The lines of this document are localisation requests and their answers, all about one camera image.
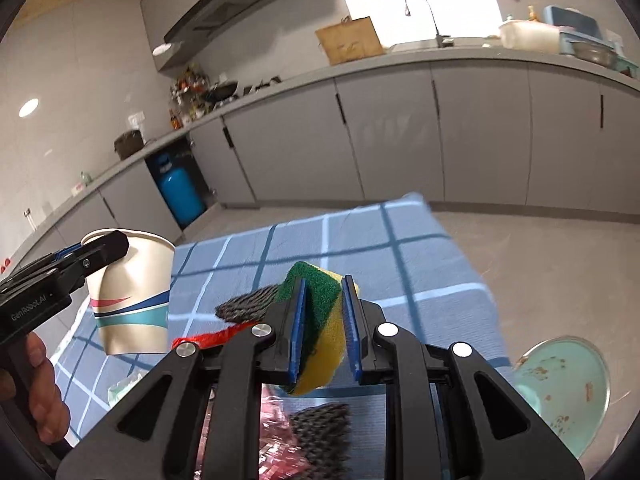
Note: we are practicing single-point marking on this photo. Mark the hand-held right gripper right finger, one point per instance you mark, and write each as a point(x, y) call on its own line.
point(351, 332)

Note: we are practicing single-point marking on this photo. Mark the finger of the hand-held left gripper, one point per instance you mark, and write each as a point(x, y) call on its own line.
point(102, 251)

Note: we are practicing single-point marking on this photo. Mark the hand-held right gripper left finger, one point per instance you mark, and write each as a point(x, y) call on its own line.
point(298, 332)

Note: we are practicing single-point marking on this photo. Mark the yellow green sponge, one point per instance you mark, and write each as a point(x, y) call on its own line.
point(325, 340)

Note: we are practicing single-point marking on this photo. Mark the striped paper cup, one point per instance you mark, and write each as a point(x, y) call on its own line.
point(135, 280)

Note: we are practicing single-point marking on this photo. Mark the grey mesh scrubber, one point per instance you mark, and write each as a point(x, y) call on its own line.
point(245, 305)
point(320, 435)

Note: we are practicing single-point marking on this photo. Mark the red snack packet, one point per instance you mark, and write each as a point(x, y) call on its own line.
point(210, 338)

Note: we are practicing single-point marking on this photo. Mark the light green plate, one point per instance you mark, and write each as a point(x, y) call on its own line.
point(565, 385)

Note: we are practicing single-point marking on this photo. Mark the person's left hand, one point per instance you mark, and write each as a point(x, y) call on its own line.
point(47, 380)

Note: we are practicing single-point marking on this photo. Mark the blue checked tablecloth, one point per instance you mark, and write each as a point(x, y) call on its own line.
point(400, 280)

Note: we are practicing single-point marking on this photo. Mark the blue gas cylinder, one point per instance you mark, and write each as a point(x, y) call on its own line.
point(180, 192)

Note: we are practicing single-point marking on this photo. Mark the pink plastic wrapper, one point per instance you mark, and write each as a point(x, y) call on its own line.
point(275, 430)

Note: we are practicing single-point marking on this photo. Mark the dark cooking pot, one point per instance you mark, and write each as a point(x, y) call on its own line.
point(128, 144)

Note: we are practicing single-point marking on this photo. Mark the pale green plastic scrap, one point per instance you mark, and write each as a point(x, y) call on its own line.
point(122, 389)

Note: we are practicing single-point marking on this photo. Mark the round ceiling light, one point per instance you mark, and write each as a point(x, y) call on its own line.
point(29, 108)

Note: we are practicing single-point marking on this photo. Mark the spice rack with bottles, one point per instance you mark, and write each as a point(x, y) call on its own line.
point(187, 95)

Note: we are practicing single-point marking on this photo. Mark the black wok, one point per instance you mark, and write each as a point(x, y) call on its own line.
point(224, 91)

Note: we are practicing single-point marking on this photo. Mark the round white lamp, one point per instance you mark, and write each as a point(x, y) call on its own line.
point(162, 49)

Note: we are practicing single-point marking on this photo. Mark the black gas stove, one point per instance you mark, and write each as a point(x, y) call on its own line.
point(260, 86)

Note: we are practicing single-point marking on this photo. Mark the grey kitchen base cabinets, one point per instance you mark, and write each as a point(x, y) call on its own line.
point(480, 135)

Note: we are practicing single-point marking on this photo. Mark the black range hood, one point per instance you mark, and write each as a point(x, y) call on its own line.
point(215, 10)

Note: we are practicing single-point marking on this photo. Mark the curved kitchen faucet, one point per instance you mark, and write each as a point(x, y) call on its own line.
point(435, 25)

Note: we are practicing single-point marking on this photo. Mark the white lidded container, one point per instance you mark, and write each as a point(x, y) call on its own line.
point(530, 35)

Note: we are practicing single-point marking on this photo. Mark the small yellow bottle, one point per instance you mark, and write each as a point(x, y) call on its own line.
point(531, 14)

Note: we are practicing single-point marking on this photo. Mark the steel bowl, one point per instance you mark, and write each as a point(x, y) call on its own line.
point(595, 54)

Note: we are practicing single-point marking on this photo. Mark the blue dish rack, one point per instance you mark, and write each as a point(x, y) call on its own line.
point(585, 22)

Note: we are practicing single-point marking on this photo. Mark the white wall socket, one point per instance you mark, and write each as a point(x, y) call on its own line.
point(136, 120)

